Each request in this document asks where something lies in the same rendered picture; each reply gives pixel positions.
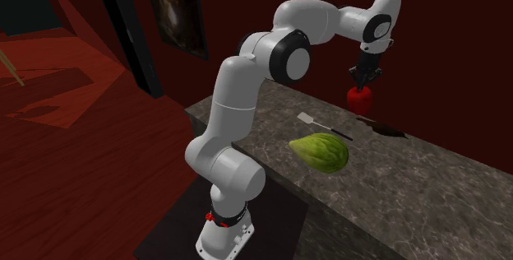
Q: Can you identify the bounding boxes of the white spatula with black handle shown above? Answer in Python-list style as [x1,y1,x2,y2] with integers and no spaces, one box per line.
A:
[297,111,354,142]

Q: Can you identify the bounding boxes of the black door frame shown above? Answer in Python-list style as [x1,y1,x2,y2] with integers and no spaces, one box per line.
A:
[90,0,164,100]

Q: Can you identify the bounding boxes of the red apple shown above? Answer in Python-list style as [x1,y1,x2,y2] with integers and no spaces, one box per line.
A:
[346,86,374,116]

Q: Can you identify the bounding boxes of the green leafy cabbage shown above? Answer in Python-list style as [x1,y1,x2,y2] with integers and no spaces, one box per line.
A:
[288,132,350,174]

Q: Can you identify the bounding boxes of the grey marble counter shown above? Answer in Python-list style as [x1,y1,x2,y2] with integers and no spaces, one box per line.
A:
[184,78,513,260]

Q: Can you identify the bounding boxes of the dark brown knife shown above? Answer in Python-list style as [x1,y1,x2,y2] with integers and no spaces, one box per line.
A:
[355,116,409,140]

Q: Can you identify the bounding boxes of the dark framed wall picture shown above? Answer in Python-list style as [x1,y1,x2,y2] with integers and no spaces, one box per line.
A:
[145,0,210,62]

